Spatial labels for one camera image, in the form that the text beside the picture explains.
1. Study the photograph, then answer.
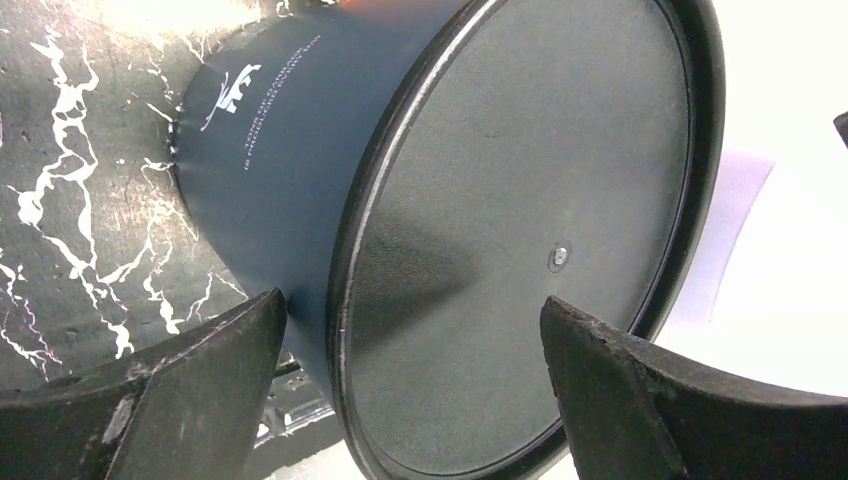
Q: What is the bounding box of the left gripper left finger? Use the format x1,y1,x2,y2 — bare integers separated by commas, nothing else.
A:
1,290,287,479

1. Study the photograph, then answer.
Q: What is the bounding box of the dark blue bucket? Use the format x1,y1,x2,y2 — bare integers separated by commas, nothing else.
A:
175,1,725,479

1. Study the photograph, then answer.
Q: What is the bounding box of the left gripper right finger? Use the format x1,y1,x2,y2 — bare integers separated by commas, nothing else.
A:
540,296,847,479

